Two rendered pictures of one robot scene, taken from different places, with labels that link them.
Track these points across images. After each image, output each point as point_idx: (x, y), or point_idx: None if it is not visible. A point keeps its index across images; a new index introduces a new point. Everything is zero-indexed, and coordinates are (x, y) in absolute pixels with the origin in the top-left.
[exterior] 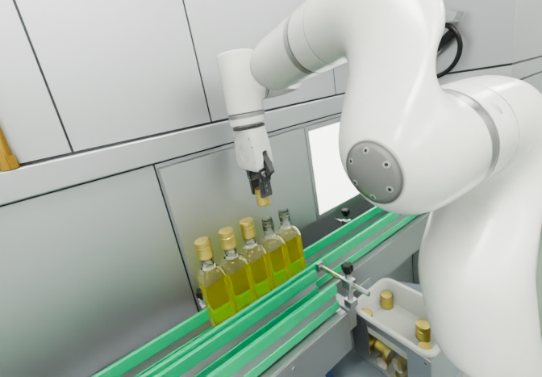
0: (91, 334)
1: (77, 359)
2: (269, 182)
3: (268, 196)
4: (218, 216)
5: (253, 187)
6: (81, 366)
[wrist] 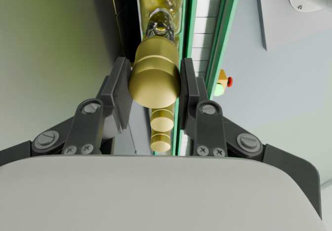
0: (122, 142)
1: (126, 139)
2: (197, 89)
3: (178, 64)
4: (70, 98)
5: (130, 104)
6: (127, 134)
